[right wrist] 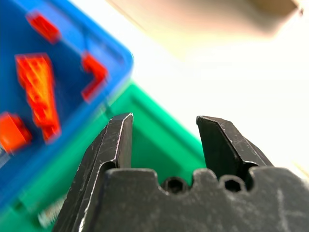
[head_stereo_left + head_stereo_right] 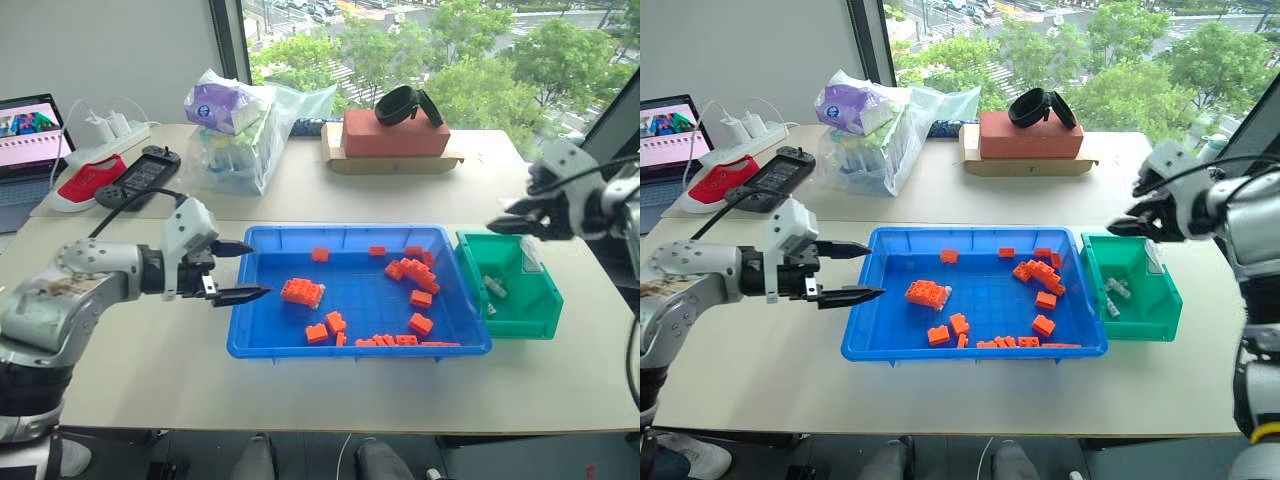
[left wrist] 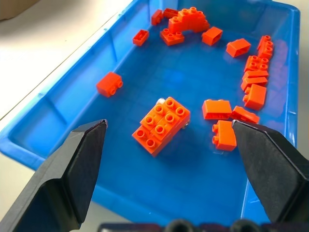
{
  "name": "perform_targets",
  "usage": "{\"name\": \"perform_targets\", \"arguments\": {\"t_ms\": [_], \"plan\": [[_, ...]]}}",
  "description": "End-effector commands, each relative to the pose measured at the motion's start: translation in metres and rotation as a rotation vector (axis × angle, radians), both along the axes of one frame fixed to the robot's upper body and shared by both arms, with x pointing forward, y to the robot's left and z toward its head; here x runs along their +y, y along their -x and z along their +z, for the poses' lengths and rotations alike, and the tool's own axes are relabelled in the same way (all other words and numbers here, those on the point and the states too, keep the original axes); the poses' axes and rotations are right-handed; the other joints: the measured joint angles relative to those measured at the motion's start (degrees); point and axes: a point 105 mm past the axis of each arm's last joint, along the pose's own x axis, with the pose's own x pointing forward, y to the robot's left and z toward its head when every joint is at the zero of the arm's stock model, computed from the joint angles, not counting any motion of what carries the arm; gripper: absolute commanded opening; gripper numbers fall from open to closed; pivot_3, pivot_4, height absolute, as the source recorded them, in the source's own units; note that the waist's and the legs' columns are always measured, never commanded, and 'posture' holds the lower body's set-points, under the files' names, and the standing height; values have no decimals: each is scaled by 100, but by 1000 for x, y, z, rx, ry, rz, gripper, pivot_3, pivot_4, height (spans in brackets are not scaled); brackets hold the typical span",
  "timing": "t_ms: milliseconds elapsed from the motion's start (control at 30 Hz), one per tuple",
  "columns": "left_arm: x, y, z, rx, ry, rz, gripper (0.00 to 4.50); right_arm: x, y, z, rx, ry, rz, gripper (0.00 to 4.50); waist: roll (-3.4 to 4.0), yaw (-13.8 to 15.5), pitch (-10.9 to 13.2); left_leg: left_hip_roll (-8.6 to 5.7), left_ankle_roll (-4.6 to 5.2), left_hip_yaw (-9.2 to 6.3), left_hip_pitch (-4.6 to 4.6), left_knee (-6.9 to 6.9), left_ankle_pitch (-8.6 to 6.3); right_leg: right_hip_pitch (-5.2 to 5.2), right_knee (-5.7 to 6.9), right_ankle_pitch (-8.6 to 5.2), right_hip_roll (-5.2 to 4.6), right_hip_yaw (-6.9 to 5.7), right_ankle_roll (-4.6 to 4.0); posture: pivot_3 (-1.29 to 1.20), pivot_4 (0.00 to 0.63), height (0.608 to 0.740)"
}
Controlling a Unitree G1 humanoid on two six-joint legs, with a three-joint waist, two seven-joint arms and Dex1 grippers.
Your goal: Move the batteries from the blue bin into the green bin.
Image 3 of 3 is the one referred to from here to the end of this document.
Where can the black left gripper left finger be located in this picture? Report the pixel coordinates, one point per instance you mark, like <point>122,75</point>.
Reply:
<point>72,169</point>

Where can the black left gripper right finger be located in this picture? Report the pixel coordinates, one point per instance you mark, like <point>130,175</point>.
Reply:
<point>272,169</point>

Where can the blue plastic bin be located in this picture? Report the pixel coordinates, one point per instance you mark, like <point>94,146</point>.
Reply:
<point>183,77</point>

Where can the orange flat toy brick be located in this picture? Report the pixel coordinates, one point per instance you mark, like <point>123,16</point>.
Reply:
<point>245,114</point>

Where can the orange sloped toy brick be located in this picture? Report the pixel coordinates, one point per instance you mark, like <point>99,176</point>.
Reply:
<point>256,73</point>
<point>253,82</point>

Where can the orange six-stud toy brick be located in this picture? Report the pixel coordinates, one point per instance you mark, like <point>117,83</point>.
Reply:
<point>166,120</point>

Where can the orange hollow toy brick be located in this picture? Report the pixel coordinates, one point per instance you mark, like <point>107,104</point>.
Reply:
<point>238,47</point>
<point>212,35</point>
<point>140,37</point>

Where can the orange flat four-stud brick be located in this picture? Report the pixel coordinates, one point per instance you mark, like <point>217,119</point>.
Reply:
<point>172,36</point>

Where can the orange arch toy brick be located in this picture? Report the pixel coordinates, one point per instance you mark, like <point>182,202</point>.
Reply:
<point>190,20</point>

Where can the small orange toy brick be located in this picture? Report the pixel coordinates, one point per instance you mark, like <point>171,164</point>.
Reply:
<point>157,17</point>

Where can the dark orange toy brick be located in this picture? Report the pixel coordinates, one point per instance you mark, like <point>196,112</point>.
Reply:
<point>170,12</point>

